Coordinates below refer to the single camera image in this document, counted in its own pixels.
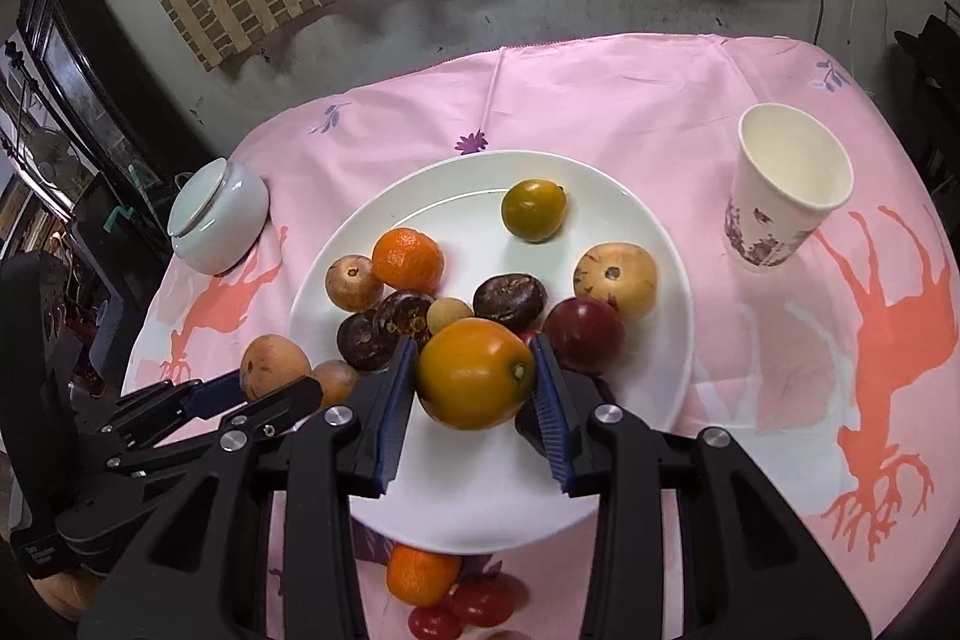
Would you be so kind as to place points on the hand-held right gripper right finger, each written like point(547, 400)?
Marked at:
point(547, 430)

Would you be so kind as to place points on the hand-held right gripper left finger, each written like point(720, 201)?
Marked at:
point(394, 430)

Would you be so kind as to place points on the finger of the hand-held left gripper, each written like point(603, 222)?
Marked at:
point(217, 396)
point(285, 400)

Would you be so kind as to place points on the striped tan round fruit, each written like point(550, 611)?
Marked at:
point(274, 366)

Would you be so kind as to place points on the yellow-brown round fruit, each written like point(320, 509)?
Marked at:
point(335, 381)

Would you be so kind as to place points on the yellow-orange tomato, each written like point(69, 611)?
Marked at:
point(474, 374)

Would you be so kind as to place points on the dark water chestnut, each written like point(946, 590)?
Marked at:
point(510, 297)
point(360, 340)
point(405, 316)

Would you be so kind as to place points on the dark red tomato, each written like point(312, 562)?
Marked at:
point(583, 334)

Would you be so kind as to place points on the small tan longan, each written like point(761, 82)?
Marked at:
point(448, 314)

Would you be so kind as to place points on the brown round fruit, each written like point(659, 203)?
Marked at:
point(351, 281)

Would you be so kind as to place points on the pale yellow round fruit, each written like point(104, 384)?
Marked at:
point(615, 280)

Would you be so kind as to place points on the large orange mandarin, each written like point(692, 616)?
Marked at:
point(407, 260)

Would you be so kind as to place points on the olive yellow tomato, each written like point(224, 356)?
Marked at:
point(532, 209)

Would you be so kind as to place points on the white oval plate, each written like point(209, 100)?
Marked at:
point(465, 190)

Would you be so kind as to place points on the small orange mandarin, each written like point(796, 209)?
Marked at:
point(420, 572)

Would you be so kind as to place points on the white lidded ceramic jar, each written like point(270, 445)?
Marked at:
point(217, 220)

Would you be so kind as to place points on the teal plastic hook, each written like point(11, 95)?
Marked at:
point(120, 218)

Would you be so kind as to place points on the printed paper cup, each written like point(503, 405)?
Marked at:
point(787, 183)

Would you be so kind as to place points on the dark wooden cabinet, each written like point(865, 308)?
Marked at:
point(75, 70)

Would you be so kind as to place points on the pink printed tablecloth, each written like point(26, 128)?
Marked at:
point(675, 85)

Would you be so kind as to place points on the black hat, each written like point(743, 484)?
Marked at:
point(930, 48)

